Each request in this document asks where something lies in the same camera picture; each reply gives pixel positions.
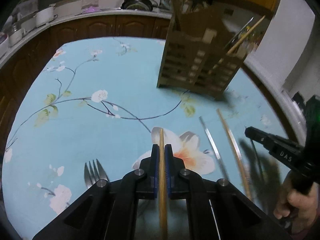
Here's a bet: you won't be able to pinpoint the steel chopstick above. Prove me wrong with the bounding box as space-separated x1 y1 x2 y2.
199 116 229 180
224 17 254 49

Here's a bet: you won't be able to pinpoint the person right hand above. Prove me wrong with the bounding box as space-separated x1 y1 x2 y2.
273 171 319 235

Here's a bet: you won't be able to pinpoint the floral blue tablecloth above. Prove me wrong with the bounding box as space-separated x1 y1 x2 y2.
2 37 287 239

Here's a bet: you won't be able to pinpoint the wooden utensil holder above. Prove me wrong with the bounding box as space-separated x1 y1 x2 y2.
157 5 243 99

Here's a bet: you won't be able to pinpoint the wooden lower cabinets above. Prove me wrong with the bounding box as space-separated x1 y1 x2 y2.
1 15 170 153

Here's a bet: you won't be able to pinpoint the small white cooker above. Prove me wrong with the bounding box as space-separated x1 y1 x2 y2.
8 23 25 47

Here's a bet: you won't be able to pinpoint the purple plastic lid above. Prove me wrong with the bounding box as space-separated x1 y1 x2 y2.
82 6 101 14

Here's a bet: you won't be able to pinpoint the white electric pot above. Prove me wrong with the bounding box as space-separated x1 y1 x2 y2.
35 6 54 28

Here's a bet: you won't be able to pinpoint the black wok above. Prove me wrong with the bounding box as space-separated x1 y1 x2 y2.
120 0 159 12

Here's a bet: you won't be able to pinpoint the hanging dish cloth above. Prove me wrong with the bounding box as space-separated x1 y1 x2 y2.
81 0 99 9

